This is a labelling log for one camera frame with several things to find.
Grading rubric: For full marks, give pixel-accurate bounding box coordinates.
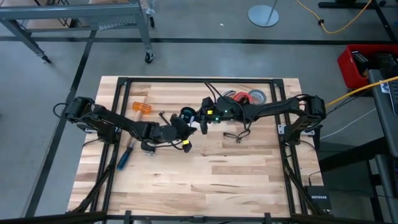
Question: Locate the black cord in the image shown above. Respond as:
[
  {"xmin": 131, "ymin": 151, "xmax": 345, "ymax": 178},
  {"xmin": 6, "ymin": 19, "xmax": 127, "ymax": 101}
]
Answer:
[{"xmin": 223, "ymin": 128, "xmax": 251, "ymax": 144}]

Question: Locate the black camera cable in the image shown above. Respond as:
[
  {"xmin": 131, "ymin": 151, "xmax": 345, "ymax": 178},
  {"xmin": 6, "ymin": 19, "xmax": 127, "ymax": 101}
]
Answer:
[{"xmin": 203, "ymin": 81, "xmax": 223, "ymax": 102}]

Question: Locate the black network switch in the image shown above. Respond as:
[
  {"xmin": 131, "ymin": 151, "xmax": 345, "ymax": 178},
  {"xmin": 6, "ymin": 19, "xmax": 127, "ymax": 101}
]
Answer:
[{"xmin": 303, "ymin": 185, "xmax": 333, "ymax": 212}]

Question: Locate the yellow extension cord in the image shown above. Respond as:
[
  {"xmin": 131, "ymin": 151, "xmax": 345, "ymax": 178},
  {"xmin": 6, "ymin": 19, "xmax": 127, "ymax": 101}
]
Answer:
[
  {"xmin": 325, "ymin": 76, "xmax": 398, "ymax": 108},
  {"xmin": 294, "ymin": 0, "xmax": 373, "ymax": 34}
]

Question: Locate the round base floor stand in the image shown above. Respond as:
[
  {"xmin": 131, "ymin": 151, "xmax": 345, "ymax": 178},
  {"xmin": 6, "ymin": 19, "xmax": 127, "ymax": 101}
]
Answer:
[{"xmin": 248, "ymin": 0, "xmax": 280, "ymax": 28}]

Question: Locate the grey duct tape roll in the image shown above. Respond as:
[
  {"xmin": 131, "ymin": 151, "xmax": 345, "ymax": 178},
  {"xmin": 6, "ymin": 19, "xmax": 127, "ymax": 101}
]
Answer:
[{"xmin": 248, "ymin": 89, "xmax": 267, "ymax": 105}]

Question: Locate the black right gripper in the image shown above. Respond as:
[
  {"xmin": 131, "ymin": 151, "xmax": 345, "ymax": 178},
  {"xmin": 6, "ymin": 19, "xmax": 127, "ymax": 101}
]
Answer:
[{"xmin": 193, "ymin": 96, "xmax": 242, "ymax": 135}]

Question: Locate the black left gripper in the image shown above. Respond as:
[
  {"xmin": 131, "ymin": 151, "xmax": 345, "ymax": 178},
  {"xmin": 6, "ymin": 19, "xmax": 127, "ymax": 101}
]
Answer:
[{"xmin": 170, "ymin": 113, "xmax": 197, "ymax": 154}]

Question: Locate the red plastic bin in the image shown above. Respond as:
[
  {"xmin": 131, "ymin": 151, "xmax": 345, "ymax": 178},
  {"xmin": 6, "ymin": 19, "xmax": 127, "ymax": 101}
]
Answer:
[{"xmin": 338, "ymin": 44, "xmax": 398, "ymax": 90}]

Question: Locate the grey desk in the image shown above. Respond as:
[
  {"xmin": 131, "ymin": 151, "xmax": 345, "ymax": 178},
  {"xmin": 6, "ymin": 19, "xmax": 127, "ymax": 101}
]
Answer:
[{"xmin": 368, "ymin": 68, "xmax": 398, "ymax": 224}]

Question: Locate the white cable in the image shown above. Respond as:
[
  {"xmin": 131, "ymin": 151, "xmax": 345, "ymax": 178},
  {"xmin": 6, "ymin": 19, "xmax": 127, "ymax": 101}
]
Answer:
[{"xmin": 320, "ymin": 107, "xmax": 369, "ymax": 140}]

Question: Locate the grey metal cart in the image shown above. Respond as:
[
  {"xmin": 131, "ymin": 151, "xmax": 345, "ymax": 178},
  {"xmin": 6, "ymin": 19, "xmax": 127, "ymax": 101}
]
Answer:
[{"xmin": 0, "ymin": 0, "xmax": 155, "ymax": 65}]

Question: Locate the small black tool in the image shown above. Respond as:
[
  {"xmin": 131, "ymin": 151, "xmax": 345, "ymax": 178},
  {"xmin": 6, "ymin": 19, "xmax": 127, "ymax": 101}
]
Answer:
[{"xmin": 157, "ymin": 111, "xmax": 171, "ymax": 126}]

